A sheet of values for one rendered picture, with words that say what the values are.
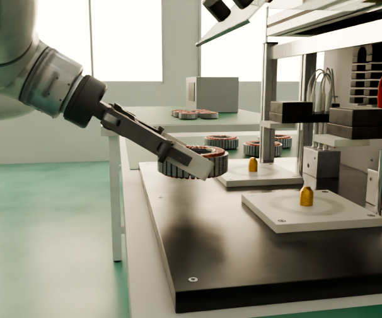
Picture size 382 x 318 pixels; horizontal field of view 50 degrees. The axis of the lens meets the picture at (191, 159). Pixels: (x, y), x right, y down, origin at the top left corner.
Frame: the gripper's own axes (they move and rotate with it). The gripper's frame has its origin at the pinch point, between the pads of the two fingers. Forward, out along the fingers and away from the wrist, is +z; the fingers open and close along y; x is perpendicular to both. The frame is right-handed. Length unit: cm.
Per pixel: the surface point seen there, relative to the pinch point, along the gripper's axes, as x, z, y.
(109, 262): -81, 29, -152
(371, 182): 10.7, 25.3, 7.1
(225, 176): -0.5, 10.4, -10.3
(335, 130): 14.3, 14.4, 8.6
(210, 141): 4, 19, -63
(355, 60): 31.9, 22.7, -12.8
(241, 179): 0.6, 12.3, -7.7
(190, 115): 11, 33, -176
